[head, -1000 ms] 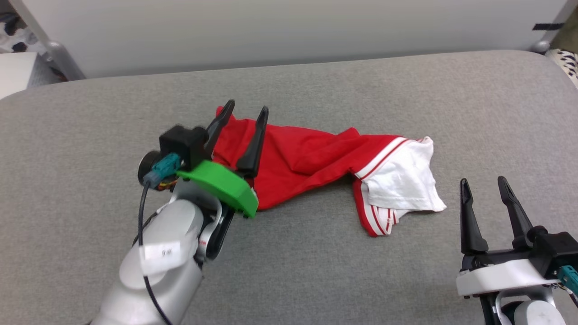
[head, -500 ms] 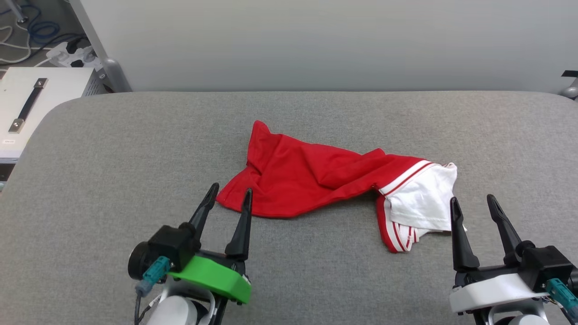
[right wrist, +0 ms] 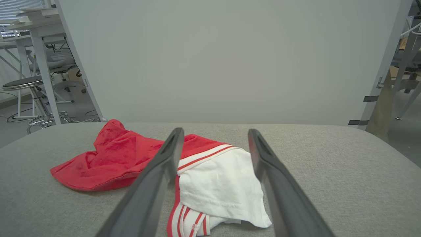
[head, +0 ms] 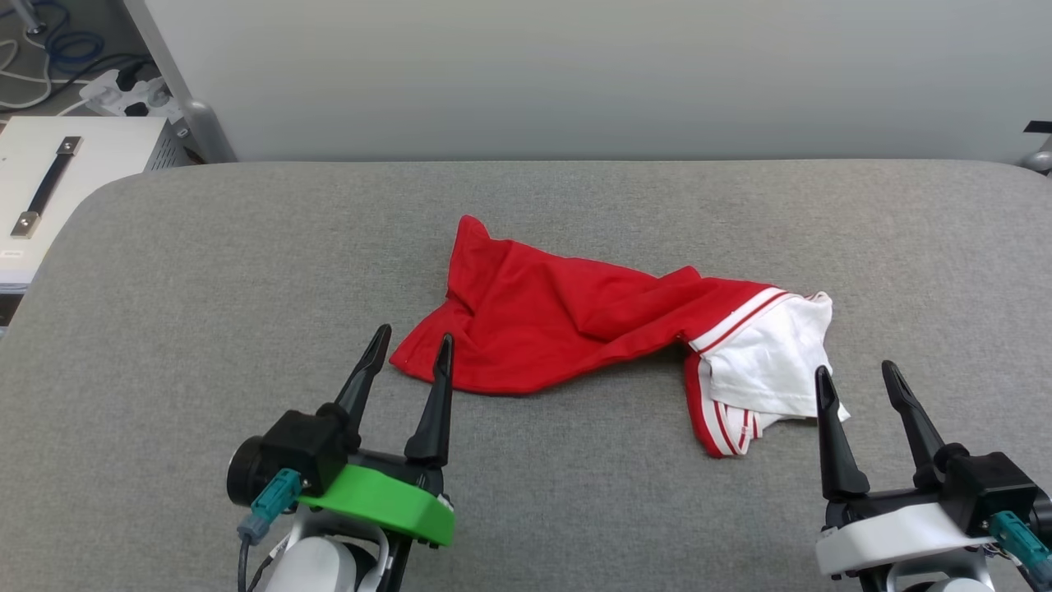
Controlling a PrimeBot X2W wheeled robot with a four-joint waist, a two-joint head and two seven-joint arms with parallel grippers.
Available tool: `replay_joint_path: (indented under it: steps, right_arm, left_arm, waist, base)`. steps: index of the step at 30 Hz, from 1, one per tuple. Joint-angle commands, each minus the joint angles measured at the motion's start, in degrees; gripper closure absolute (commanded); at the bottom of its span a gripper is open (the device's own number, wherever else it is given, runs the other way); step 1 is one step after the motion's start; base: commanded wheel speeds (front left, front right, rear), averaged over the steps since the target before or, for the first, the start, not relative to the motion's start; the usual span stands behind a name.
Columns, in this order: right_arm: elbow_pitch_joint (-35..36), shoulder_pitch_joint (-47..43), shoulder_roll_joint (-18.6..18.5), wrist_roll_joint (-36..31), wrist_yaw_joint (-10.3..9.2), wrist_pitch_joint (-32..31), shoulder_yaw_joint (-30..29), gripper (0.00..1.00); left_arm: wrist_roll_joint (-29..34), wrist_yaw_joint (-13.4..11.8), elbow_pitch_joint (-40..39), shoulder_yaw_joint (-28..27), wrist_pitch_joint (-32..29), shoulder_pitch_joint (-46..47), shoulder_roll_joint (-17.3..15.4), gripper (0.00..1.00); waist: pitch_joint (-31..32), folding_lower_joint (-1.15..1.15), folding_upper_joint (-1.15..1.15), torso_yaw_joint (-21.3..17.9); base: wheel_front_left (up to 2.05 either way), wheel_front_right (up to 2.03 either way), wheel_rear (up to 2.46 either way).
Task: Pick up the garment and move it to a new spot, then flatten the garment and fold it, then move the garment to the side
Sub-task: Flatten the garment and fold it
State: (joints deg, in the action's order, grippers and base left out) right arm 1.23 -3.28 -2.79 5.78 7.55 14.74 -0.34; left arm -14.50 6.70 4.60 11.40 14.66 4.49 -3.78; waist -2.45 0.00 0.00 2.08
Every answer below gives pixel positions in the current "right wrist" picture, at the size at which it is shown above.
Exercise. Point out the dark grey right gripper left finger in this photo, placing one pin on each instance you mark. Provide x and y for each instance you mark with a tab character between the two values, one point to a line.
154	184

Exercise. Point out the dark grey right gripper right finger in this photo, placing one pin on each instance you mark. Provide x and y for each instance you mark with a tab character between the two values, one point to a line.
283	197

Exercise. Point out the red white basketball jersey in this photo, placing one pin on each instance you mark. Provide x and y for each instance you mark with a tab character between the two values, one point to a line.
111	158

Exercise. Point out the beige cardboard sheet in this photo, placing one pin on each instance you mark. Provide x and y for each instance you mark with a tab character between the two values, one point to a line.
381	112

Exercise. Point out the white partition panel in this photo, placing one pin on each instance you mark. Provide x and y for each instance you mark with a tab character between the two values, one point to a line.
230	65

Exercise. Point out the white office chair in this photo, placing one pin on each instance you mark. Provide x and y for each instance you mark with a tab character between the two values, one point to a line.
59	61

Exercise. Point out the white table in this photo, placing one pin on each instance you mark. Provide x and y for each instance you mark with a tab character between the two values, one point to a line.
42	62

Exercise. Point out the round black chrome stool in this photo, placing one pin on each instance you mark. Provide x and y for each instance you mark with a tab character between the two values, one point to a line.
23	82

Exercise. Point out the white window blind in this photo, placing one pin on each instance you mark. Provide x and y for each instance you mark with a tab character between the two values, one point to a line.
19	8

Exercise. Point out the grey metal frame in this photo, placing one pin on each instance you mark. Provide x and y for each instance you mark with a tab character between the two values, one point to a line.
409	56

